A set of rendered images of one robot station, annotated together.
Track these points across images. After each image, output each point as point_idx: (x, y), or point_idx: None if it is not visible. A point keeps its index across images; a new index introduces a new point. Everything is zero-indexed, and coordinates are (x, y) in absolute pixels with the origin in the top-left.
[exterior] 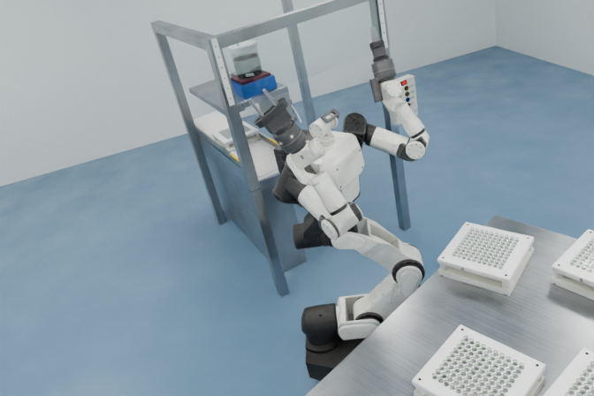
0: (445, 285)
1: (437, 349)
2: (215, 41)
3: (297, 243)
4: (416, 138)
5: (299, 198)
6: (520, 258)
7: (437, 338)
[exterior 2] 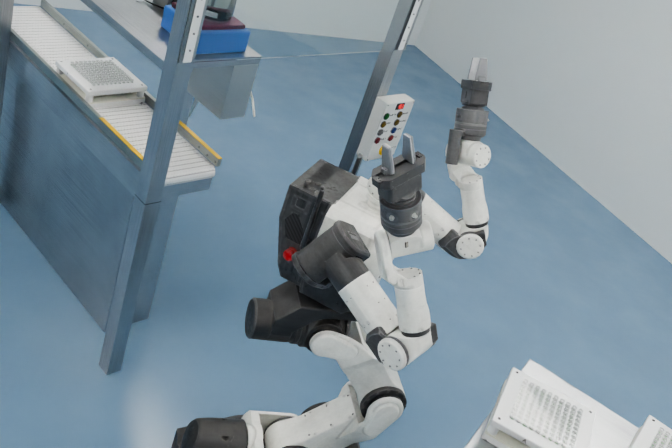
0: None
1: None
2: None
3: (257, 331)
4: (477, 230)
5: (345, 289)
6: (588, 441)
7: None
